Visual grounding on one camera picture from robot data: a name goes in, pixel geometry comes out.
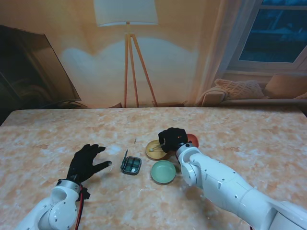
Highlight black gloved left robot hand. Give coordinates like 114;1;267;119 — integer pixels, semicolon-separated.
66;143;113;183

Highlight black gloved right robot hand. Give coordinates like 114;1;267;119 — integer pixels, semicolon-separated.
157;127;188;153

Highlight metal tweezers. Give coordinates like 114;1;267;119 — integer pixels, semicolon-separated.
150;143;166;152

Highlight dark pill box blue lid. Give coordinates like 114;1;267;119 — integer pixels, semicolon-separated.
119;149;142;176

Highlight red-orange bowl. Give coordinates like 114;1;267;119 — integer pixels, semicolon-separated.
186;133;200;148

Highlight yellow round dish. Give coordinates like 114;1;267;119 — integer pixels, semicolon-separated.
145;140;170;161

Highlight green round dish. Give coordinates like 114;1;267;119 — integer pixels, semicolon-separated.
150;160;177;185

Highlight beige sofa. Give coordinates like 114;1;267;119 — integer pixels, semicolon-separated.
200;86;307;107

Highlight cream knit cushion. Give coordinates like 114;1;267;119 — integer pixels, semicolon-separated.
214;78;270;100

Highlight sheer cream curtain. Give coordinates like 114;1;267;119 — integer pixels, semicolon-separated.
194;0;263;106

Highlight dark flat television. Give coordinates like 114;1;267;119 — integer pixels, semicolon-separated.
0;24;82;107

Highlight plain orange cushion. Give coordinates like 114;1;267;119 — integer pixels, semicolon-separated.
264;73;307;99

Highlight white tripod floor lamp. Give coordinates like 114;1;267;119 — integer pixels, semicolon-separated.
93;0;159;108

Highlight white framed window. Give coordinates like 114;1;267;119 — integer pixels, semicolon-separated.
225;0;307;75

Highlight left wrist red cable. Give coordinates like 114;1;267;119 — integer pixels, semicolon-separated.
75;188;87;230

